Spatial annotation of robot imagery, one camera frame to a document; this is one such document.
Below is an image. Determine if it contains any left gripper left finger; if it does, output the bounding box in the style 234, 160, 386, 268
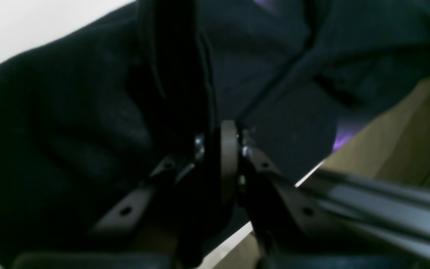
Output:
12, 134, 205, 269

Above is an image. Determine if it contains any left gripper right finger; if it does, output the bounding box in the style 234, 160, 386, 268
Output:
221, 121, 350, 269

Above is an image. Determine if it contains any black T-shirt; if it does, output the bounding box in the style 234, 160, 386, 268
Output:
0, 0, 430, 268

